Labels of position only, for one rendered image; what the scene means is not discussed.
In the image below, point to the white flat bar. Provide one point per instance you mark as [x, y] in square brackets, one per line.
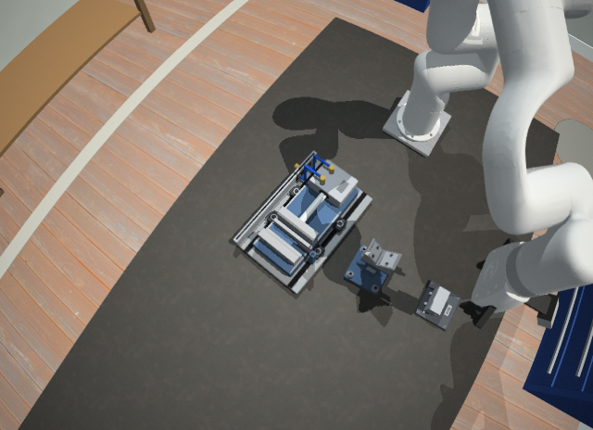
[291, 233]

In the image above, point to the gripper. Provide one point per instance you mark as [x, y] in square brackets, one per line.
[492, 289]

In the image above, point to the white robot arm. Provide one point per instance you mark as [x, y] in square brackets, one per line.
[530, 39]

